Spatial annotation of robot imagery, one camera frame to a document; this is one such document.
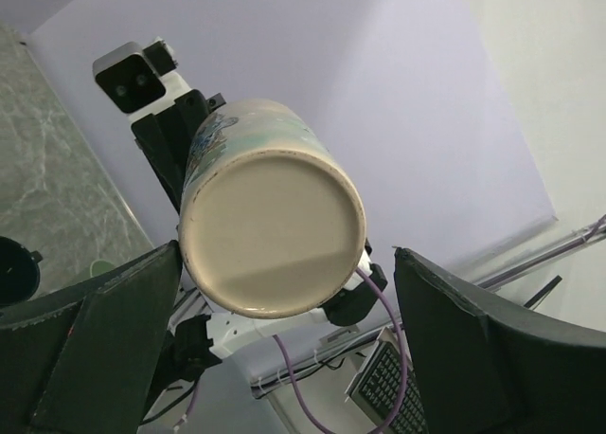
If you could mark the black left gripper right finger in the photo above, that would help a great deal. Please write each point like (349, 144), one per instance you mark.
(487, 365)

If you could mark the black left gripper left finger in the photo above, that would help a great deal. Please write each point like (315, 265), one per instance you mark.
(81, 360)

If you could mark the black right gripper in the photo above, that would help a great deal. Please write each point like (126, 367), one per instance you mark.
(165, 138)

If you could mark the dark green mug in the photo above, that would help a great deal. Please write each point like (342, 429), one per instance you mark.
(19, 271)

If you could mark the beige dragon pattern mug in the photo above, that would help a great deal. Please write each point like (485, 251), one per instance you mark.
(270, 225)

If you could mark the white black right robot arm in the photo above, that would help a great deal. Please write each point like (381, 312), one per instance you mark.
(204, 341)

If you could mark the light green mug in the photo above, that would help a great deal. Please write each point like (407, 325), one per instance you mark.
(99, 267)

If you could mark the black keyboard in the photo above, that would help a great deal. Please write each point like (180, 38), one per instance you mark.
(375, 388)

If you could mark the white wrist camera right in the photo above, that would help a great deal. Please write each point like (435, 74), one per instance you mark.
(140, 79)

